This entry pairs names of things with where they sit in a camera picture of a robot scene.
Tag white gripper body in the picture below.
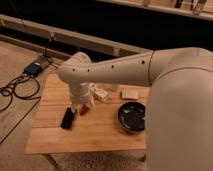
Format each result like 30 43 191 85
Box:
69 83 94 109

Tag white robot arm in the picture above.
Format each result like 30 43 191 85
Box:
58 47 213 171

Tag small red brown object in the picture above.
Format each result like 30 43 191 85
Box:
80 105 89 115

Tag white patterned box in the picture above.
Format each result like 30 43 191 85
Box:
91 84 109 102

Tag white rectangular block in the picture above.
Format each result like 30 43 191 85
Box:
121 89 139 100

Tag black power adapter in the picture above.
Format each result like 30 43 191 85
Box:
24 63 42 76

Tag black round bowl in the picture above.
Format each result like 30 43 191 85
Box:
117 101 145 133

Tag wooden rail frame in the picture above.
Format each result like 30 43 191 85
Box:
0 14 150 57

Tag black floor cables left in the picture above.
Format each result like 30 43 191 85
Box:
0 31 69 144

